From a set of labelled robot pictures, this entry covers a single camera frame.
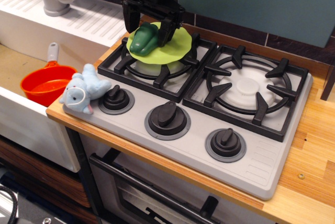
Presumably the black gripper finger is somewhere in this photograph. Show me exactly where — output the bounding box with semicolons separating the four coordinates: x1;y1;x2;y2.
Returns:
158;18;176;48
122;1;140;33

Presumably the green toy bell pepper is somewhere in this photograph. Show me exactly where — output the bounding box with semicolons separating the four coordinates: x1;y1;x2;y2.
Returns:
129;23;159;57

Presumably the light green round plate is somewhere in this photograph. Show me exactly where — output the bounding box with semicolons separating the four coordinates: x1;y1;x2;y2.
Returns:
126;22;192;64

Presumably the white toy sink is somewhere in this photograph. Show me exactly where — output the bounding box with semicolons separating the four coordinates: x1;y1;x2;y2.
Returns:
1;0;126;172

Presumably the black left burner grate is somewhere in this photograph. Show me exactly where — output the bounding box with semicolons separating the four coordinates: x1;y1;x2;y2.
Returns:
98;33;217;103

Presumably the black burner grate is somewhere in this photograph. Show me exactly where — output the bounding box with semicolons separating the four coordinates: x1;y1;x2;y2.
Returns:
98;33;217;103
183;44;313;142

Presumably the black left stove knob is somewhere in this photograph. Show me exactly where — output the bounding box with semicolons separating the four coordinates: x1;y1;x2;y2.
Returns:
98;85;135;115

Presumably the black stove knob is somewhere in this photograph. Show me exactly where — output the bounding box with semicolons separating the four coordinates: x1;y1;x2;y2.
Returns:
205;128;247;163
144;101;191;141
98;85;135;115

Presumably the light blue plush toy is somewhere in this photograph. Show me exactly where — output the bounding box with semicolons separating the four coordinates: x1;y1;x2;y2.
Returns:
59;64;111;115

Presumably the black middle stove knob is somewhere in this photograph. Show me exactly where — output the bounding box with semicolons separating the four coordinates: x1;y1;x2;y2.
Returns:
144;101;191;141

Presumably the black right burner grate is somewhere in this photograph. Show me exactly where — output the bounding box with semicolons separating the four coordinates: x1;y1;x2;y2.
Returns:
183;44;313;142

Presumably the orange plastic pot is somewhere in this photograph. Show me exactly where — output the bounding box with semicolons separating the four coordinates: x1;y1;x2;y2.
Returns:
20;42;77;107

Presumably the grey toy stove top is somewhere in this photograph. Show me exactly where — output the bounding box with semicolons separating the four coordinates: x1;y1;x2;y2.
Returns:
62;34;314;200

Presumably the black right stove knob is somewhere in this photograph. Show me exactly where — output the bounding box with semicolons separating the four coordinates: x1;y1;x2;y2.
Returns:
205;128;247;163

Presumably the toy oven door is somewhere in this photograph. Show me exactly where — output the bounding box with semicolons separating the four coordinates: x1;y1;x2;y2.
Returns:
88;147;226;224

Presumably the black oven door handle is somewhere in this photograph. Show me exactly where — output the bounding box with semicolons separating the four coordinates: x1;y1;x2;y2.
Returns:
88;148;218;223

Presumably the black cable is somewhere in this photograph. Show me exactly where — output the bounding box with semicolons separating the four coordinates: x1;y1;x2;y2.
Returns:
0;185;19;224

